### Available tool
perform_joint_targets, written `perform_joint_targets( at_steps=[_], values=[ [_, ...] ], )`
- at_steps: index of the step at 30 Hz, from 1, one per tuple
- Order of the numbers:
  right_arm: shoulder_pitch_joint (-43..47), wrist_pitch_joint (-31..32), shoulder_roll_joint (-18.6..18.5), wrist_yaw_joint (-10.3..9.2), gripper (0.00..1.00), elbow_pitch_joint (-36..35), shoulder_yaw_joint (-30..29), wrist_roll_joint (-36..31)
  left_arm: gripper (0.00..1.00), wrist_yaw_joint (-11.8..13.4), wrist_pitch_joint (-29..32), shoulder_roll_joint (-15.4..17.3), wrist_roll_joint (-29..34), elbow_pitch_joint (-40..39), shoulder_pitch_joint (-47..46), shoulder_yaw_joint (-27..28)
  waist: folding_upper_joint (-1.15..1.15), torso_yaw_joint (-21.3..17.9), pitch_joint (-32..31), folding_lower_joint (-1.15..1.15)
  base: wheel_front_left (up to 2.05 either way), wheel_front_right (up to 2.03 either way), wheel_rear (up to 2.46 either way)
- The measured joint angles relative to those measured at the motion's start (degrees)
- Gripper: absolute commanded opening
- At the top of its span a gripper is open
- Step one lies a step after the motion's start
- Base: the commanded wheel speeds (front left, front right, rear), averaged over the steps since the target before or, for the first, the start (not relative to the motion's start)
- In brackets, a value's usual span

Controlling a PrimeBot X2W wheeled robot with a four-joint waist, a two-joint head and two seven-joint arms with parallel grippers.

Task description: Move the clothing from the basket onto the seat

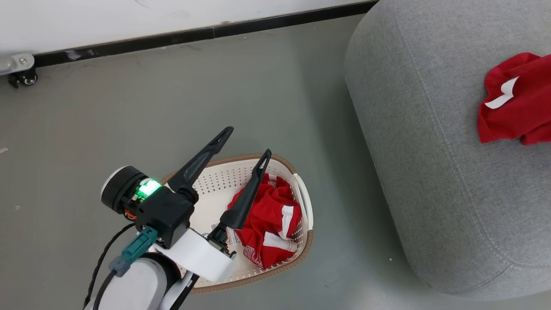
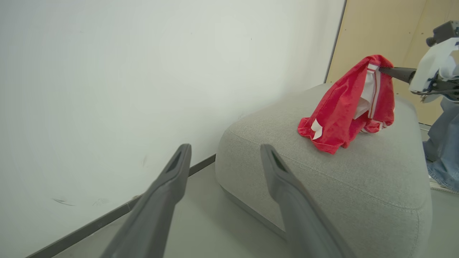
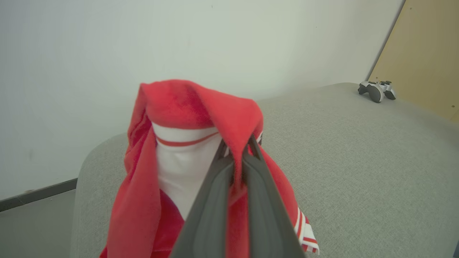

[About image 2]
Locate black baseboard strip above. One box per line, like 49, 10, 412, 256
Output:
25, 154, 216, 258

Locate red garment with white stripes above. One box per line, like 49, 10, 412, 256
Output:
297, 54, 396, 155

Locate beige plywood panel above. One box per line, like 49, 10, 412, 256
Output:
326, 0, 459, 126

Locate dark right wrist camera box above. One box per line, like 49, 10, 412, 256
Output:
426, 20, 459, 47

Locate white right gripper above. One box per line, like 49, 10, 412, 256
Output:
378, 38, 459, 104

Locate grey metal partition frame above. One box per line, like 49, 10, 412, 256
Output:
324, 0, 347, 83

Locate person's legs in blue jeans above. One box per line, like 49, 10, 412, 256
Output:
422, 97, 459, 195

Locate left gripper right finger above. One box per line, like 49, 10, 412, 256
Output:
260, 143, 355, 258

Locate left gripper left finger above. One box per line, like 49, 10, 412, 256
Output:
100, 143, 192, 258

